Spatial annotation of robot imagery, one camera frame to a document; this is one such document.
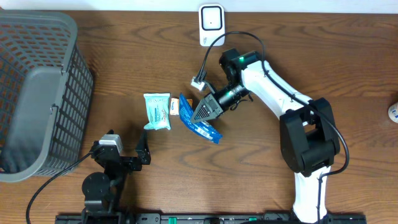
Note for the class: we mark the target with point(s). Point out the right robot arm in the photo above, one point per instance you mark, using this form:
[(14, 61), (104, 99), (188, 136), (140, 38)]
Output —
[(309, 140)]

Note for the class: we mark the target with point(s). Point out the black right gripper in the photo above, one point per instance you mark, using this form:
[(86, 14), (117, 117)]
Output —
[(212, 104)]

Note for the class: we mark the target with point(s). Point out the light blue wipes pack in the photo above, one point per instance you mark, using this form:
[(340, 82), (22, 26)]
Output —
[(157, 107)]

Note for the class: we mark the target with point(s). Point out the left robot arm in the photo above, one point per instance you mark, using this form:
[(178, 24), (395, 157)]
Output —
[(103, 190)]

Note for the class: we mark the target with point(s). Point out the green lidded can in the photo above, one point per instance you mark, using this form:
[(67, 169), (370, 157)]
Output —
[(393, 112)]

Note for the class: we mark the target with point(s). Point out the grey plastic mesh basket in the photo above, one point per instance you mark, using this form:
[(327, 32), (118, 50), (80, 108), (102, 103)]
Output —
[(46, 92)]

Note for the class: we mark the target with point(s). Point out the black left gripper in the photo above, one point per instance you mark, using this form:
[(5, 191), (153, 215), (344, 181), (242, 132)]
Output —
[(142, 153)]

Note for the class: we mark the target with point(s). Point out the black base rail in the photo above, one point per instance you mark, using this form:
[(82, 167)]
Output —
[(156, 218)]

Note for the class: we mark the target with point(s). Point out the white barcode scanner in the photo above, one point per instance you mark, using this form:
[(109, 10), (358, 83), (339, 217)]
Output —
[(211, 23)]

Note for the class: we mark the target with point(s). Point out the blue Oreo cookie pack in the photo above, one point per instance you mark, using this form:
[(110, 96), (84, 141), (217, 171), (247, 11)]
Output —
[(202, 129)]

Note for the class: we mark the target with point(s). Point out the orange snack packet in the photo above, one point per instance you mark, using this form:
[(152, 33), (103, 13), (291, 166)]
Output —
[(174, 107)]

